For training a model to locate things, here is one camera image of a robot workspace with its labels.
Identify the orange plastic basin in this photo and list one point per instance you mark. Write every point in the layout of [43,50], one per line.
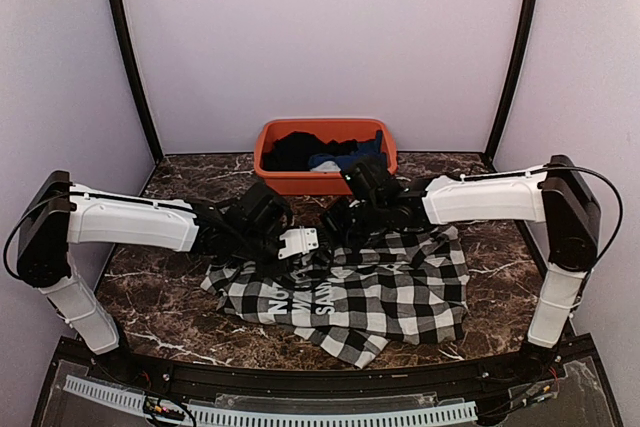
[327,129]

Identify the blue garment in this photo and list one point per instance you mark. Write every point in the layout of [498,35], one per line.
[340,156]

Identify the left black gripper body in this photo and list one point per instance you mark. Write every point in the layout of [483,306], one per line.
[281,269]

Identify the left black frame post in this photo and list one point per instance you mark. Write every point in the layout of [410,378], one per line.
[128,57]

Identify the black white plaid shirt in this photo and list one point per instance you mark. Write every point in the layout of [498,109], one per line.
[407,287]

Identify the black frame post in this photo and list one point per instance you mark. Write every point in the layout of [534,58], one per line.
[128,57]
[522,33]

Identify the black front rail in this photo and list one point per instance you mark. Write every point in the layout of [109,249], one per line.
[487,379]

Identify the right black frame post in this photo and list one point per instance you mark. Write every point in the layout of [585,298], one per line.
[522,33]

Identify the black garment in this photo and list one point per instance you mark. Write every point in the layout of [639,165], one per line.
[294,151]

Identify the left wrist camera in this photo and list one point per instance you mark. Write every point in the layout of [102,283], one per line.
[297,241]

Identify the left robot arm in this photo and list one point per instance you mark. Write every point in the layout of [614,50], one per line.
[256,227]

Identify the white slotted cable duct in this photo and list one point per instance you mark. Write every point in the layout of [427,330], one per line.
[237,410]

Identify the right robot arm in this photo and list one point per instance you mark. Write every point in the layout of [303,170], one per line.
[554,195]

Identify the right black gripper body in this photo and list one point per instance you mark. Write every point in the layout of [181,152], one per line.
[348,222]

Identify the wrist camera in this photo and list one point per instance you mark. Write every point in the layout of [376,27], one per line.
[297,241]
[369,180]

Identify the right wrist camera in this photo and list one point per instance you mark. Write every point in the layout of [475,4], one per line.
[369,180]

